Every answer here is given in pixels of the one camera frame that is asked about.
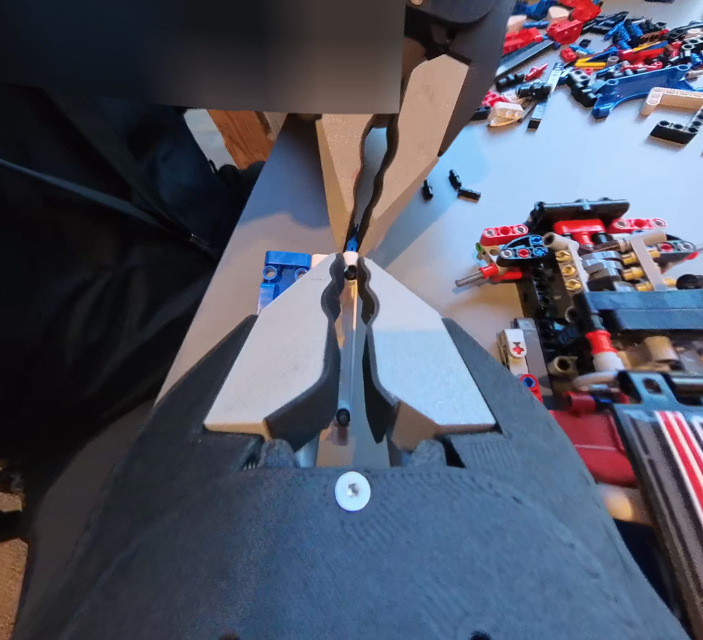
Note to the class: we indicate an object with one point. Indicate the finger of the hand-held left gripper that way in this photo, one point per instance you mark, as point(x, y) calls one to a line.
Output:
point(338, 157)
point(423, 129)

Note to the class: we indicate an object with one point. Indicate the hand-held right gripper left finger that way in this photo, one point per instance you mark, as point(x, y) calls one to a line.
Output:
point(269, 371)

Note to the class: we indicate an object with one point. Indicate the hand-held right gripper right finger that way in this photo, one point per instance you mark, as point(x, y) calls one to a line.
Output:
point(428, 376)

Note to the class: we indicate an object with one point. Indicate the blue connector pin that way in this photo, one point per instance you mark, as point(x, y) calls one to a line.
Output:
point(353, 239)

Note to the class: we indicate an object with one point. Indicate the black brick race car model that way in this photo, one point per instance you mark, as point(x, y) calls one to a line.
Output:
point(549, 288)

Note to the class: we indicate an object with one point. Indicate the pile of brick pieces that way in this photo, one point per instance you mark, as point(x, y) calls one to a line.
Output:
point(631, 88)

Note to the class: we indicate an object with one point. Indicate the grey desk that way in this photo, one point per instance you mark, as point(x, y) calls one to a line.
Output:
point(494, 168)

